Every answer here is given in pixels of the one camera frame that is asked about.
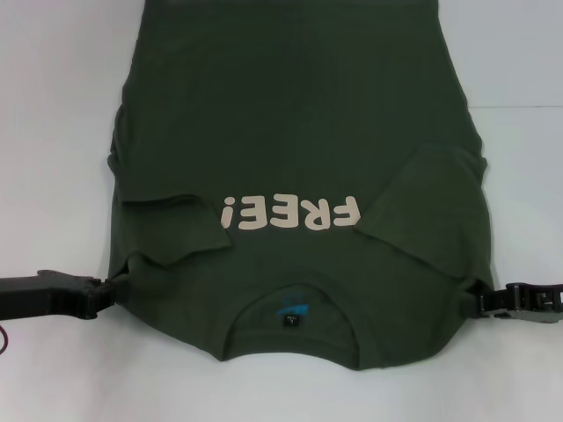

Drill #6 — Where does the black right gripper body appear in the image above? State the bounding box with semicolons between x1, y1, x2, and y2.
522;282;563;325

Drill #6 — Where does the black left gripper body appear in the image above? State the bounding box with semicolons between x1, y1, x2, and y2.
0;269;97;322

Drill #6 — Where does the dark green FREE! t-shirt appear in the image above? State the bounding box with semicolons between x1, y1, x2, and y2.
105;0;498;360

